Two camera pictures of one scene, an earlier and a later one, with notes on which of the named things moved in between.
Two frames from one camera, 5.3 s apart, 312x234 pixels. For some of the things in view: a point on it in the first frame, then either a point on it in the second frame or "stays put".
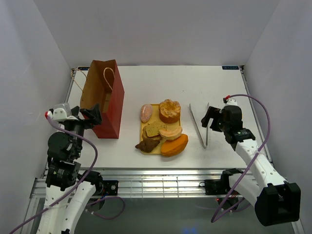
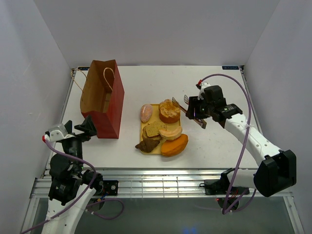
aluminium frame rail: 146,183 stays put
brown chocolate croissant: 147,145 stays put
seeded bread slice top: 153,128 stays put
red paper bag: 104,86 stays put
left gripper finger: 94,114 → 87,126
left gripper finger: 74,110 → 68,126
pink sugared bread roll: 146,111 stays put
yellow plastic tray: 156,117 stays put
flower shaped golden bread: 169,111 stays put
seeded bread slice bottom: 145,135 stays put
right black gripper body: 224,125 → 208,107
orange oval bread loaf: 172,147 stays put
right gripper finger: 216,124 → 196,107
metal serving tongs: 198,128 → 202,122
